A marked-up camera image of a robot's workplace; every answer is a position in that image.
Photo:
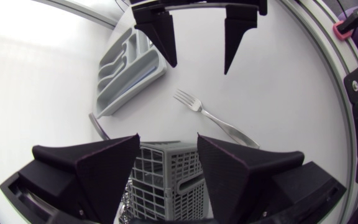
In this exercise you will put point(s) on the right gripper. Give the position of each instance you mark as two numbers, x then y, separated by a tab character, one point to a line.
197	3

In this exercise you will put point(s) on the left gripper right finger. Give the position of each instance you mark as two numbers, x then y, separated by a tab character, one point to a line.
235	177

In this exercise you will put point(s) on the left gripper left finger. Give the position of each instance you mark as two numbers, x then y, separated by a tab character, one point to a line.
98	174

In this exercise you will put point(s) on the grey cutlery basket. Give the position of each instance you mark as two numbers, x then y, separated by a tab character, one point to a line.
172	161

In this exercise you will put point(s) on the grey cutlery tray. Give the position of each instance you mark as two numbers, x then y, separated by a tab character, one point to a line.
135	67

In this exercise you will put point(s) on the steel fork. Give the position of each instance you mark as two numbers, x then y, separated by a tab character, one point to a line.
196	105

